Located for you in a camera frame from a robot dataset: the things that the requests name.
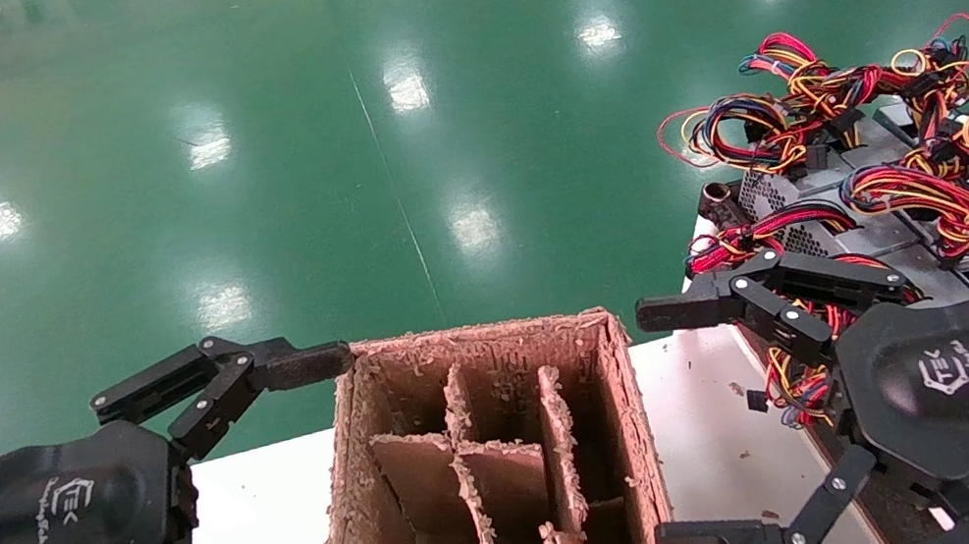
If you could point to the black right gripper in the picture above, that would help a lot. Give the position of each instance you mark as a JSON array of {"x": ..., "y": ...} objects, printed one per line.
[{"x": 963, "y": 387}]

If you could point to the brown cardboard box with dividers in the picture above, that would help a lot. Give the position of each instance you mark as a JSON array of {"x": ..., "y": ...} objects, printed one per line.
[{"x": 422, "y": 482}]

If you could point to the white-framed cart with black mat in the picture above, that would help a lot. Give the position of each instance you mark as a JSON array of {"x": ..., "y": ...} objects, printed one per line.
[{"x": 688, "y": 306}]

